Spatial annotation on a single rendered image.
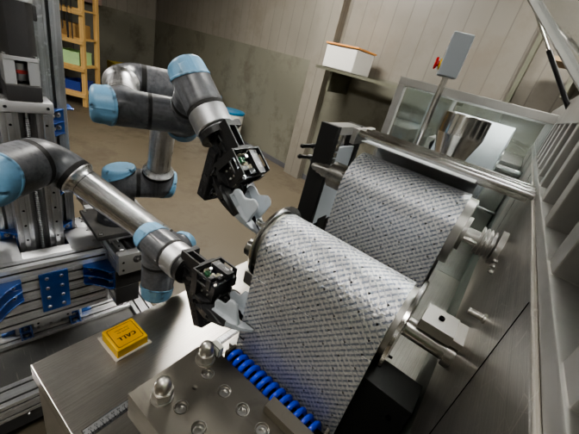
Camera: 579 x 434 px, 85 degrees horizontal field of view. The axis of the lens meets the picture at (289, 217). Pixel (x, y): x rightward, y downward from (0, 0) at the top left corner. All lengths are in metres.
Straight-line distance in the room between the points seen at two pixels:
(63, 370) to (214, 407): 0.36
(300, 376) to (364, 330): 0.18
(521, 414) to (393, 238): 0.50
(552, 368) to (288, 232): 0.39
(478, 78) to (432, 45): 0.62
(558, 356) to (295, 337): 0.41
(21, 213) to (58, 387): 0.76
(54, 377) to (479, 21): 3.91
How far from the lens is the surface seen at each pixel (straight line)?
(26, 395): 1.68
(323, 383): 0.58
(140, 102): 0.73
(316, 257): 0.50
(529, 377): 0.23
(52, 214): 1.46
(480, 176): 0.68
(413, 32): 4.16
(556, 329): 0.25
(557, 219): 0.47
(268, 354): 0.64
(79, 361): 0.85
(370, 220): 0.68
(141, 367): 0.82
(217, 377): 0.64
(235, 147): 0.58
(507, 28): 3.85
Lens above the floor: 1.56
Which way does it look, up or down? 26 degrees down
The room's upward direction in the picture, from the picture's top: 15 degrees clockwise
